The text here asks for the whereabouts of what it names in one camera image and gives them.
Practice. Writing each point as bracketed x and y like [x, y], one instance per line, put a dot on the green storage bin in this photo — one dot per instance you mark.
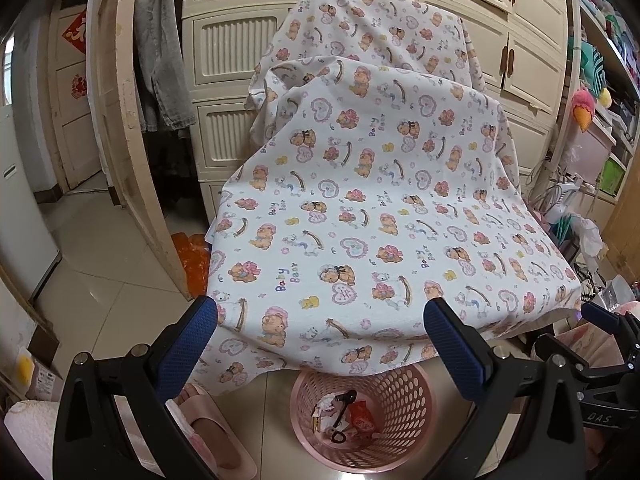
[612, 177]

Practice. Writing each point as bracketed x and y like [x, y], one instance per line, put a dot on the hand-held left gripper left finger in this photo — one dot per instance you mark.
[192, 330]

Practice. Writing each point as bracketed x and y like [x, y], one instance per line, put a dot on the cardboard box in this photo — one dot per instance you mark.
[45, 382]

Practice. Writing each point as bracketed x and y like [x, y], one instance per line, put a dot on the pink plush toy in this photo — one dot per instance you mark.
[584, 102]

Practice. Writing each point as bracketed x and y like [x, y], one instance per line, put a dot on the pink slipper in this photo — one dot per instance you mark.
[220, 435]

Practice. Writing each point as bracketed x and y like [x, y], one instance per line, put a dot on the white tissue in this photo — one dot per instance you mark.
[325, 410]

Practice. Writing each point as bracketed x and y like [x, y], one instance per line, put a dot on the pink storage box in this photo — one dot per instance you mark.
[590, 152]

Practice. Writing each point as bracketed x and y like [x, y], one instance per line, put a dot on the bear print blanket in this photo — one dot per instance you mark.
[375, 185]

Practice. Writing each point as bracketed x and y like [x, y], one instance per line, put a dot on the white plastic bag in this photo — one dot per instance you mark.
[591, 235]

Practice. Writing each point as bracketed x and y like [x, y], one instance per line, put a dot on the cream inner room door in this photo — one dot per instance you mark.
[75, 130]

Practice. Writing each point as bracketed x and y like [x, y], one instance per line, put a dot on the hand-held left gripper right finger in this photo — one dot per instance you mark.
[455, 345]

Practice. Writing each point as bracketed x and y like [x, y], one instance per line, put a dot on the grey denim jeans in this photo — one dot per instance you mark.
[167, 70]

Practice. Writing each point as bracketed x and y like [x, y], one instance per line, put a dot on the small yellow object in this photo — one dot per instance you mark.
[25, 371]

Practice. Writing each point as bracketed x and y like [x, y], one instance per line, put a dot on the orange plastic bag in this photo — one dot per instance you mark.
[192, 260]

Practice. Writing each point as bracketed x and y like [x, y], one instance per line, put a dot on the cream louvred wardrobe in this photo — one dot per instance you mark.
[235, 50]

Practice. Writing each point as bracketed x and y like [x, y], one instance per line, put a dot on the shiny red packet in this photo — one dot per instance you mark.
[361, 417]

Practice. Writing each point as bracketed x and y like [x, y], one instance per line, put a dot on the white fluffy towel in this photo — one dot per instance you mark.
[30, 440]

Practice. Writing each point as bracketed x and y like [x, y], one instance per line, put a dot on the white shelf unit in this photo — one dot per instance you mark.
[574, 35]

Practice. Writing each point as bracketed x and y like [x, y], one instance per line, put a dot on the pink plastic mesh basket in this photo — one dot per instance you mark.
[400, 410]

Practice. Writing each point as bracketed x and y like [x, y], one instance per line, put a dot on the white refrigerator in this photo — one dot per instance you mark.
[25, 210]

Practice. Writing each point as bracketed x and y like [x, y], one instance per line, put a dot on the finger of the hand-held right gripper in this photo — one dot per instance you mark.
[557, 355]
[602, 314]

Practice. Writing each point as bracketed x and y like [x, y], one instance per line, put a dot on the teal cloth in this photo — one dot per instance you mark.
[594, 65]

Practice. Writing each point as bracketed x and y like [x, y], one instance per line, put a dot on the black plastic spoon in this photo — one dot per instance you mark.
[347, 396]

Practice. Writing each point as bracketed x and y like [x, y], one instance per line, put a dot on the small red paper decoration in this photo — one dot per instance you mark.
[78, 86]

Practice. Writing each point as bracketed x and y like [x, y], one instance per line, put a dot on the large red paper decoration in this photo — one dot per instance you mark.
[77, 35]

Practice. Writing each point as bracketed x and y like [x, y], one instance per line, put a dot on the brown wooden board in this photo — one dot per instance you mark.
[625, 235]

